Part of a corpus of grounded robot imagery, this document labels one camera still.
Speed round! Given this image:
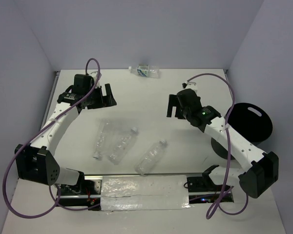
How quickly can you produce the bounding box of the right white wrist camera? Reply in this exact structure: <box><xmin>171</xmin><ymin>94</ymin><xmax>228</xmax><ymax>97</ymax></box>
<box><xmin>182</xmin><ymin>81</ymin><xmax>198</xmax><ymax>94</ymax></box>

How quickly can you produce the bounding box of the labelled bottle at back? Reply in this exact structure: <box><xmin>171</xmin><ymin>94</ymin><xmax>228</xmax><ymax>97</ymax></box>
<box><xmin>128</xmin><ymin>64</ymin><xmax>160</xmax><ymax>78</ymax></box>

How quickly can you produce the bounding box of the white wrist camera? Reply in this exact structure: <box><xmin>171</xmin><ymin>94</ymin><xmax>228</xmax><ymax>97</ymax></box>
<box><xmin>182</xmin><ymin>81</ymin><xmax>198</xmax><ymax>94</ymax></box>
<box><xmin>88</xmin><ymin>71</ymin><xmax>102</xmax><ymax>88</ymax></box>

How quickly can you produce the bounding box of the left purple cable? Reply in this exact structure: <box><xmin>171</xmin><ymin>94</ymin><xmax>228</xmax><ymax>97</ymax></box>
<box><xmin>2</xmin><ymin>58</ymin><xmax>103</xmax><ymax>218</ymax></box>

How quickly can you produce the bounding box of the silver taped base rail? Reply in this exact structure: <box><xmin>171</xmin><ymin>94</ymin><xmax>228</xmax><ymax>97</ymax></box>
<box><xmin>60</xmin><ymin>174</ymin><xmax>222</xmax><ymax>211</ymax></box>

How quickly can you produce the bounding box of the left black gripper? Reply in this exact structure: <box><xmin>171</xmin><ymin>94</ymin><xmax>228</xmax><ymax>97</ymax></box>
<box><xmin>85</xmin><ymin>84</ymin><xmax>117</xmax><ymax>110</ymax></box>

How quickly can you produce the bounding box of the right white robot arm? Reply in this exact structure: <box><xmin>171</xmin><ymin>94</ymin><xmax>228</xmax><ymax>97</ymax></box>
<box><xmin>167</xmin><ymin>89</ymin><xmax>279</xmax><ymax>198</ymax></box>

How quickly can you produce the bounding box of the black round bin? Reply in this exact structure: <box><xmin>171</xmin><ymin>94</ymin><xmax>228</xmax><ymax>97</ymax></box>
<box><xmin>210</xmin><ymin>102</ymin><xmax>274</xmax><ymax>161</ymax></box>

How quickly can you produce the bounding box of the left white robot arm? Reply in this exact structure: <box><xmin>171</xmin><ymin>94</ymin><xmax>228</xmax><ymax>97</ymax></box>
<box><xmin>16</xmin><ymin>72</ymin><xmax>117</xmax><ymax>195</ymax></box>

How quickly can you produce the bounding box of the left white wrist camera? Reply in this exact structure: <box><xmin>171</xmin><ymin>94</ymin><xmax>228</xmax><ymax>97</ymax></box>
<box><xmin>88</xmin><ymin>71</ymin><xmax>102</xmax><ymax>88</ymax></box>

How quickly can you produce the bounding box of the clear bottle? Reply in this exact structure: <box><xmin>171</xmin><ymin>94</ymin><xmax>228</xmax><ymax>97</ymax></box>
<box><xmin>92</xmin><ymin>119</ymin><xmax>114</xmax><ymax>160</ymax></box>
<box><xmin>108</xmin><ymin>127</ymin><xmax>139</xmax><ymax>165</ymax></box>
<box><xmin>134</xmin><ymin>139</ymin><xmax>167</xmax><ymax>176</ymax></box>

